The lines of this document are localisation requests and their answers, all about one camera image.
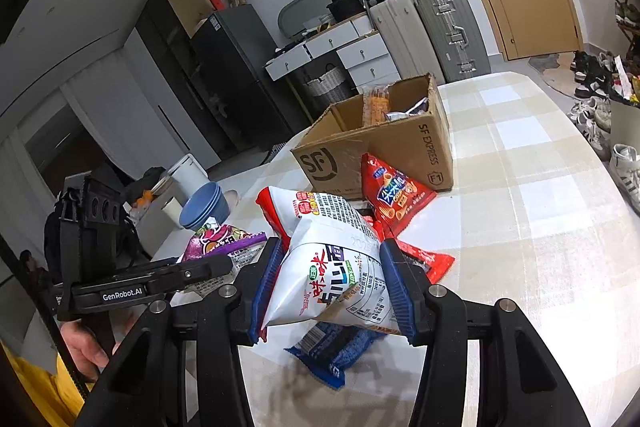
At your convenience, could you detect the dark wardrobe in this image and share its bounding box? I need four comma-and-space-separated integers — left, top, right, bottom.
135, 0, 236, 158

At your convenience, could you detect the brown cardboard box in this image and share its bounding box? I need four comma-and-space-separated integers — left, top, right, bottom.
290, 73, 454, 202

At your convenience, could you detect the white drawer desk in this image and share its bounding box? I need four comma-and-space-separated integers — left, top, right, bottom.
264, 12, 401, 96

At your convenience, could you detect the black refrigerator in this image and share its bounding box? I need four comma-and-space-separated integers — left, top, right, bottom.
189, 4, 307, 154

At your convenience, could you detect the white red noodle snack bag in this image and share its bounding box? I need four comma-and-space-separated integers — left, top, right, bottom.
256, 186, 403, 339

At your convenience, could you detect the beige round doormat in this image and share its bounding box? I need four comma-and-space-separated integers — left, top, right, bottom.
527, 52, 577, 98

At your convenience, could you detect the woven laundry basket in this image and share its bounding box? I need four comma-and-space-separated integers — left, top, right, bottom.
302, 64, 354, 108

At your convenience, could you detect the white lidded container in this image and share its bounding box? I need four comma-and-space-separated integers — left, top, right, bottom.
167, 153, 210, 204

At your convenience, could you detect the silver suitcase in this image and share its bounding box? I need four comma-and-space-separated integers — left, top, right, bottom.
414, 0, 492, 84

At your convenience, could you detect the pile of loose sneakers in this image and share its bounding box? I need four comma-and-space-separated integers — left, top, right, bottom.
567, 49, 640, 204

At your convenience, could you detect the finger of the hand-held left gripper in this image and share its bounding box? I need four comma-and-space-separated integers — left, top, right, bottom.
120, 253, 234, 294

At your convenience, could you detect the dark cloth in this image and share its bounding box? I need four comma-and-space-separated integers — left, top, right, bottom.
125, 166, 172, 204

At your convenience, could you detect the small red snack packet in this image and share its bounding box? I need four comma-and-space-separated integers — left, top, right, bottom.
382, 237, 456, 286

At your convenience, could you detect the white waste bin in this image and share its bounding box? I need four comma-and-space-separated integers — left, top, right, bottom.
607, 97, 640, 154

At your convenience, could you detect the yellow garment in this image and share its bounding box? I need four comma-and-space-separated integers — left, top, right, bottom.
0, 339, 97, 427

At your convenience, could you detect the red cone snack bag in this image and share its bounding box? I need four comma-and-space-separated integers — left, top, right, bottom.
361, 153, 438, 240

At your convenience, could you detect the person's left hand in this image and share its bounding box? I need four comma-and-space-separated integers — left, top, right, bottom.
60, 321, 119, 381

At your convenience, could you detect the stack of blue bowls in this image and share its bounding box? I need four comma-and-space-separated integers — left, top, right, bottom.
179, 183, 231, 232

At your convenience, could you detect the orange cracker packet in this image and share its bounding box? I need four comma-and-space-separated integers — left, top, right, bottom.
362, 86, 391, 126

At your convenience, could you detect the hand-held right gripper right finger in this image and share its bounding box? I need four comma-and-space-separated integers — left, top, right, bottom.
379, 238, 576, 427

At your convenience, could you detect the purple snack packet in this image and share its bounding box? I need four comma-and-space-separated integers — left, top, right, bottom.
172, 217, 268, 303

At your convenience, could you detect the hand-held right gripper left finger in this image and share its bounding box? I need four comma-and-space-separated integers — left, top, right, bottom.
75, 236, 287, 427

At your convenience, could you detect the beige suitcase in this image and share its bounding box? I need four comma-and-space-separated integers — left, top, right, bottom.
367, 0, 446, 88

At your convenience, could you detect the blue cookie packet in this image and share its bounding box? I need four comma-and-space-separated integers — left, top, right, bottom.
284, 322, 388, 389

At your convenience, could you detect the white cabinet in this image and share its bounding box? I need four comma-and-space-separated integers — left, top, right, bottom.
122, 27, 217, 174

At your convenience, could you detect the grey oval tray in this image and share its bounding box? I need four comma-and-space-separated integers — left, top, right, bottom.
277, 0, 334, 39

